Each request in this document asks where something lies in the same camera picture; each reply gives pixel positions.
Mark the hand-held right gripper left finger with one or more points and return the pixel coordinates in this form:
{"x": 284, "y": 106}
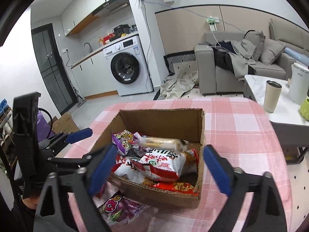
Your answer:
{"x": 101, "y": 169}

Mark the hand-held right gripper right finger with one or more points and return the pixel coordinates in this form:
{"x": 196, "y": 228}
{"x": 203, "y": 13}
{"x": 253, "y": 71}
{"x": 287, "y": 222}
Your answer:
{"x": 217, "y": 171}

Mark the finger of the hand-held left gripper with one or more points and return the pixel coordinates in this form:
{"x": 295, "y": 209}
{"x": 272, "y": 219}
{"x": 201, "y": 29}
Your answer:
{"x": 77, "y": 134}
{"x": 67, "y": 160}

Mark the purple snack packet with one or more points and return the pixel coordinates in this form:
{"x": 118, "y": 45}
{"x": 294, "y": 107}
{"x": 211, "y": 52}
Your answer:
{"x": 124, "y": 141}
{"x": 120, "y": 207}

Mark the white noodle snack packet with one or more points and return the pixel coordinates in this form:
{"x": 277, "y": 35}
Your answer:
{"x": 178, "y": 187}
{"x": 164, "y": 164}

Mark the clear bread stick packet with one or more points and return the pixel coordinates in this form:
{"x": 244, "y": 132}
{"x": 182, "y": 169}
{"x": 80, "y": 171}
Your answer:
{"x": 161, "y": 142}

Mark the brown cardboard box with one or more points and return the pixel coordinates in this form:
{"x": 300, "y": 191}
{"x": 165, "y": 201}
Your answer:
{"x": 157, "y": 123}

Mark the person's left hand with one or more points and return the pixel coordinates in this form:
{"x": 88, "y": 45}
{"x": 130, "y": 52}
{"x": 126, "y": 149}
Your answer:
{"x": 31, "y": 201}

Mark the cardboard box on floor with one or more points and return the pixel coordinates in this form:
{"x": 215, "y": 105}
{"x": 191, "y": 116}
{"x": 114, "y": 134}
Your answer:
{"x": 65, "y": 124}

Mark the purple bag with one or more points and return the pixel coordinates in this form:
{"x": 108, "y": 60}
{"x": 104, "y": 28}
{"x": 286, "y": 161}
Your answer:
{"x": 43, "y": 128}

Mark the shoe rack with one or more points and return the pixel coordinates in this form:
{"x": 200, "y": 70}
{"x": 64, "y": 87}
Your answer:
{"x": 6, "y": 130}

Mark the mop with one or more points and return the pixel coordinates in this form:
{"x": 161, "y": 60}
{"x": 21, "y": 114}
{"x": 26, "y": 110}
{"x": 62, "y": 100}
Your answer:
{"x": 78, "y": 96}

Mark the pink plaid tablecloth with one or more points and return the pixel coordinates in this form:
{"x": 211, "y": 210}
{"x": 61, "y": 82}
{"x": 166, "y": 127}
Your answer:
{"x": 231, "y": 125}

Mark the white kitchen counter cabinet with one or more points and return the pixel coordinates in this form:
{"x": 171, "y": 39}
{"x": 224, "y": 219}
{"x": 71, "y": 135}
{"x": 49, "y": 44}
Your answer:
{"x": 94, "y": 77}

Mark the black glass door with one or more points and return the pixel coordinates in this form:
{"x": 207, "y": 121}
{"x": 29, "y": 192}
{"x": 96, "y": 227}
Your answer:
{"x": 52, "y": 70}

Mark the white washing machine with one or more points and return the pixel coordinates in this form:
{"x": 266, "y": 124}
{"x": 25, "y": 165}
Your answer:
{"x": 125, "y": 67}

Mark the white marble coffee table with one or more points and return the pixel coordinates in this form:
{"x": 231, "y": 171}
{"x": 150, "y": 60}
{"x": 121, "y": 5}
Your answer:
{"x": 284, "y": 116}

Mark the kitchen faucet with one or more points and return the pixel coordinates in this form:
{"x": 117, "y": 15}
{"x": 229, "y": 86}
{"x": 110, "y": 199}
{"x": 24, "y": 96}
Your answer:
{"x": 87, "y": 47}

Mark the beige tumbler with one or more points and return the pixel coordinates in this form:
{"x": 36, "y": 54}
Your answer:
{"x": 272, "y": 98}

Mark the yellow bottle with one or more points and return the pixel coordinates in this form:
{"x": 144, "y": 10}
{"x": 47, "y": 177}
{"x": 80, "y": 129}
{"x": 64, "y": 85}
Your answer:
{"x": 100, "y": 41}

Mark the beige crumpled cloth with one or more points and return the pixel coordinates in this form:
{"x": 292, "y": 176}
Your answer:
{"x": 176, "y": 84}

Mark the red box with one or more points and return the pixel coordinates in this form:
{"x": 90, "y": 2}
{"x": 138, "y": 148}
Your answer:
{"x": 108, "y": 39}

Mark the green mug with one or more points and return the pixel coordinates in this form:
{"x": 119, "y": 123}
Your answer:
{"x": 305, "y": 110}

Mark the grey jacket pile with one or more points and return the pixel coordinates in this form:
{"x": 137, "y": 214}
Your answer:
{"x": 236, "y": 62}

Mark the grey sofa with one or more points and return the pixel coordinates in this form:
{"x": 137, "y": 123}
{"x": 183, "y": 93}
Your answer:
{"x": 270, "y": 72}

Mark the black white patterned cushion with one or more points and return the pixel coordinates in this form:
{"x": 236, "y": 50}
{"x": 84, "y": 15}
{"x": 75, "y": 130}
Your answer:
{"x": 179, "y": 58}

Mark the white electric kettle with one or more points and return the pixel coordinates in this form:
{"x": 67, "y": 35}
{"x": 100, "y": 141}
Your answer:
{"x": 299, "y": 84}

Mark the grey pillow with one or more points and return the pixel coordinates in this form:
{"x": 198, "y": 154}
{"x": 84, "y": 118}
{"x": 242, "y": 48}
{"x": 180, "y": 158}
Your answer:
{"x": 254, "y": 44}
{"x": 272, "y": 52}

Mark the range hood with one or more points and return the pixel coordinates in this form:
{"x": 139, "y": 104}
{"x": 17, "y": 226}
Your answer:
{"x": 113, "y": 3}

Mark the light blue folded blanket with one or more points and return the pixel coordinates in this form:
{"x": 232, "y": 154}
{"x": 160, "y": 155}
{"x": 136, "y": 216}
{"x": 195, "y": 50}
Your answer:
{"x": 298, "y": 54}

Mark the green white power strip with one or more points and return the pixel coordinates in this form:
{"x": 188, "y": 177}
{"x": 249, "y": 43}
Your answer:
{"x": 213, "y": 23}

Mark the white wall cabinets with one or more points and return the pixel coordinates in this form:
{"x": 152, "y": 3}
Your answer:
{"x": 82, "y": 9}

